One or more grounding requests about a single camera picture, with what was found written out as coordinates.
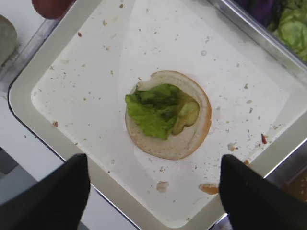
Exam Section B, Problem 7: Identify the metal tray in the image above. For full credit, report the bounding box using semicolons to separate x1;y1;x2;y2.
8;0;307;230

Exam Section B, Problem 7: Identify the green lettuce in container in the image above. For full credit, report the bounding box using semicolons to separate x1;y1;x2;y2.
268;0;307;62

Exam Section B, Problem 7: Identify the clear plastic salad container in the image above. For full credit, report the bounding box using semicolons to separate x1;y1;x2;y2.
223;0;307;84

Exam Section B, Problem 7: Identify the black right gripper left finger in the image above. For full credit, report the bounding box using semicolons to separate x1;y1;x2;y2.
0;154;90;230

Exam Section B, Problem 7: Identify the bun bottom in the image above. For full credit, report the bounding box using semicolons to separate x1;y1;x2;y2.
125;70;212;160

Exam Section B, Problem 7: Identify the long clear rail left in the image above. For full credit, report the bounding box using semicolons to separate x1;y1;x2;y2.
0;16;60;82

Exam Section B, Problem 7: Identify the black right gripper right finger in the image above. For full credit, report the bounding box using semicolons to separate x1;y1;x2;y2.
219;154;307;230

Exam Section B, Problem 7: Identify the lettuce leaf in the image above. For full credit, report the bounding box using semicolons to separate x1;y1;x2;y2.
125;84;200;140

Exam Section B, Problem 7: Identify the tomato slices stack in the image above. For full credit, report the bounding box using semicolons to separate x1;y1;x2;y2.
32;0;75;19

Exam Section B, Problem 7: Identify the bun half on left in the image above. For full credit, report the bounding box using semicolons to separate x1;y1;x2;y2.
0;15;17;66

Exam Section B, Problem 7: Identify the purple cabbage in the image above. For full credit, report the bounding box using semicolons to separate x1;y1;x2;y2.
235;0;282;27

